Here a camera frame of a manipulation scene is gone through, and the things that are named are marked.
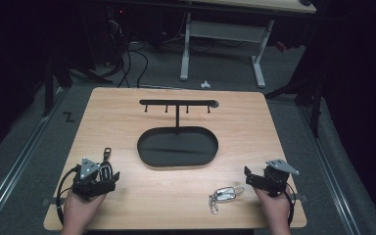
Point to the metal floor rail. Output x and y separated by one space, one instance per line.
329 169
16 163

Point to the black metal stand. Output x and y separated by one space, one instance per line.
313 98
50 84

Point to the person's left hand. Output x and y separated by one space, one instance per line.
81 209

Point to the black key rack with tray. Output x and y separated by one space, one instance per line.
176 148

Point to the small white floor object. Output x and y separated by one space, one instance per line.
205 84

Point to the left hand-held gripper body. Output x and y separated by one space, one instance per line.
88 169

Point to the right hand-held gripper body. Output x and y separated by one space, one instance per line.
275 179

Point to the grey table edge bracket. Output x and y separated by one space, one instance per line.
47 201
302 197

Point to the white desk with metal legs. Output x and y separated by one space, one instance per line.
228 31

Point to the person's right hand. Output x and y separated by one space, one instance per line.
274 210

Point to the small red object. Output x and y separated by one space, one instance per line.
280 46

